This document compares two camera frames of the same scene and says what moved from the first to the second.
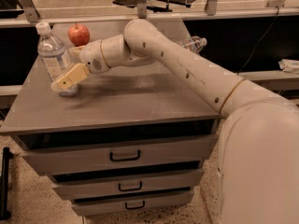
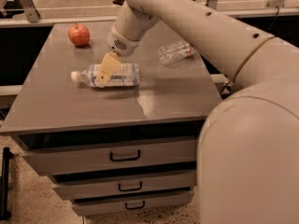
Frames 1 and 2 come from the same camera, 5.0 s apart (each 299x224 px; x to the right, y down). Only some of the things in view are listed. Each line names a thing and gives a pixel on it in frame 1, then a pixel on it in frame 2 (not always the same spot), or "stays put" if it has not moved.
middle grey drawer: [149, 183] stays put
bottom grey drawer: [99, 206] stays put
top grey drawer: [78, 159] stays put
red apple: [78, 35] stays put
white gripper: [92, 57] to [121, 44]
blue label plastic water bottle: [53, 55] to [127, 75]
